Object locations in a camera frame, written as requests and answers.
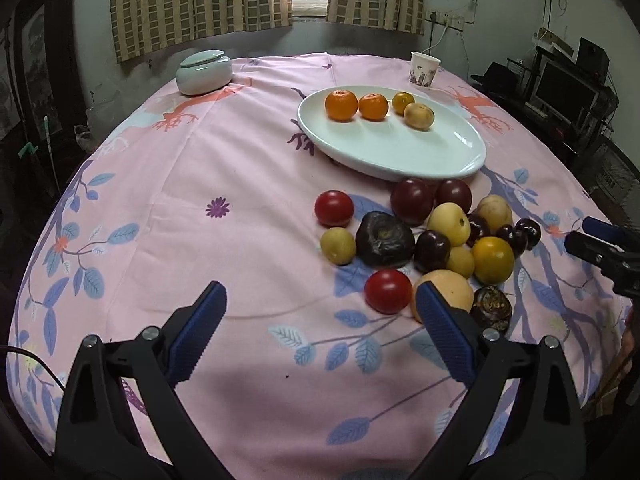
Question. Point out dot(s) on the small yellow-orange citrus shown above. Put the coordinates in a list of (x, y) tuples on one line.
[(402, 102)]

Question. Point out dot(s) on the white oval plate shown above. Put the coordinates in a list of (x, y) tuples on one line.
[(400, 145)]

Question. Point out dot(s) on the black speaker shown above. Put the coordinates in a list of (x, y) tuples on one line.
[(593, 56)]

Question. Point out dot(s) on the printed paper cup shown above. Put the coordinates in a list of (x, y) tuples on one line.
[(425, 71)]

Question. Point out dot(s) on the white cardboard box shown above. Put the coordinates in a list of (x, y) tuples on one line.
[(552, 39)]

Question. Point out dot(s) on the pale yellow round fruit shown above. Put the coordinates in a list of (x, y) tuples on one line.
[(449, 223)]

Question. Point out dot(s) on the wide checked curtain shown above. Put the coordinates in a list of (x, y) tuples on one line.
[(190, 0)]

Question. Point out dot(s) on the pink printed tablecloth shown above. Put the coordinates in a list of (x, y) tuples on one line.
[(225, 170)]

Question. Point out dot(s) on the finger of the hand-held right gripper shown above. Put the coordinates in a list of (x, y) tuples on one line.
[(602, 229), (590, 250)]

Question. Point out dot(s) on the large dark red plum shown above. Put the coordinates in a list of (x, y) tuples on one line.
[(454, 195), (411, 200)]

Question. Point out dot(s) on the dark purple plum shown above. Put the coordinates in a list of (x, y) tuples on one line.
[(432, 251)]

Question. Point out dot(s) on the black computer desk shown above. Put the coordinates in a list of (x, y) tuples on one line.
[(550, 127)]

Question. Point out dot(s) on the large tan pear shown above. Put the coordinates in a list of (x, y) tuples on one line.
[(450, 286)]

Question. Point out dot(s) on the yellow-green round fruit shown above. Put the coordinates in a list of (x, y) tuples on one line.
[(338, 245)]

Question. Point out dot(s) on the red tomato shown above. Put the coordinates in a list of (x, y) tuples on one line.
[(387, 291), (334, 207)]

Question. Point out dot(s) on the medium orange mandarin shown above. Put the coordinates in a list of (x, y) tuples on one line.
[(373, 106)]

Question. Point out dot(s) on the black hat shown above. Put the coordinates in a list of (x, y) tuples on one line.
[(495, 77)]

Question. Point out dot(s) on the white wall socket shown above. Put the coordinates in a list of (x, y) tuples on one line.
[(452, 21)]

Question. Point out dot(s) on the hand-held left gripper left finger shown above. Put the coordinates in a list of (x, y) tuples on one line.
[(200, 330)]

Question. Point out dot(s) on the yellowish round fruit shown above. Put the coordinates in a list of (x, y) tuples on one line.
[(419, 116)]

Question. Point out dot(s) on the large orange mandarin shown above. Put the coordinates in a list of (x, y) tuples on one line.
[(341, 105)]

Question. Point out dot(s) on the orange-yellow round fruit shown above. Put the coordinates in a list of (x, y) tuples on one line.
[(492, 260)]

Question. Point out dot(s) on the tan speckled round fruit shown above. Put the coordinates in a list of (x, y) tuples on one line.
[(495, 211)]

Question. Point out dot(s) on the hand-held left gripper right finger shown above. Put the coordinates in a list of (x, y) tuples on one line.
[(445, 335)]

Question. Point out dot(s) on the wrinkled black fruit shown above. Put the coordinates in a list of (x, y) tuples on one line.
[(385, 239)]

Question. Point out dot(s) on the pale green lidded jar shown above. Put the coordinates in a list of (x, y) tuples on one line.
[(204, 74)]

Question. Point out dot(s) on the grey labelled appliance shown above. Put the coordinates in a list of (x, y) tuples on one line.
[(612, 176)]

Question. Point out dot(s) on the computer monitor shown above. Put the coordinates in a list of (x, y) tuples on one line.
[(562, 90)]

